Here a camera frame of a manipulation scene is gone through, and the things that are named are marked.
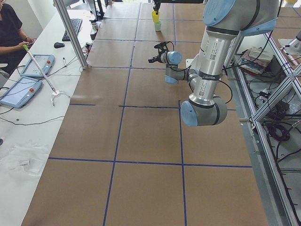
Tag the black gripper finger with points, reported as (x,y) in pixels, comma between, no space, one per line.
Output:
(156,6)

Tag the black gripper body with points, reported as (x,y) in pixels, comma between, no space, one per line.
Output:
(160,57)

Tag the clear plastic bag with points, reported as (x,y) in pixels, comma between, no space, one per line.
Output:
(24,159)

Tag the yellow plastic cup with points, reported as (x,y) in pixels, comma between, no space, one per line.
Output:
(155,16)

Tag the green plastic cup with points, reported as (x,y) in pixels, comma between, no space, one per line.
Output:
(157,26)

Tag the small metal cup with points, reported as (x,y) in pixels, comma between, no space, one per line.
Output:
(94,26)

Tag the seated person black shirt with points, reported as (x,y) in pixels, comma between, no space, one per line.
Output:
(12,38)

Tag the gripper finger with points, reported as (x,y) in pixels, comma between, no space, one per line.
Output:
(153,59)

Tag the aluminium frame post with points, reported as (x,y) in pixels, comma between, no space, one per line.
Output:
(69,28)

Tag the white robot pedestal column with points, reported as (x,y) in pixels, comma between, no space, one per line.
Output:
(196,61)

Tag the black computer mouse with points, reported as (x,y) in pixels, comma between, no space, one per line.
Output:
(59,45)

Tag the near blue teach pendant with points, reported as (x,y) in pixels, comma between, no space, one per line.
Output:
(21,92)

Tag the long metal grabber stick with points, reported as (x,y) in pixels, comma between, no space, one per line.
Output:
(55,93)

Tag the stack of magazines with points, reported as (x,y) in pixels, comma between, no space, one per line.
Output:
(255,61)

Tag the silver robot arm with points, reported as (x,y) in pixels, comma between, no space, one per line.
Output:
(224,20)

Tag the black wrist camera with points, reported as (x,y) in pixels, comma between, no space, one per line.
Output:
(162,47)

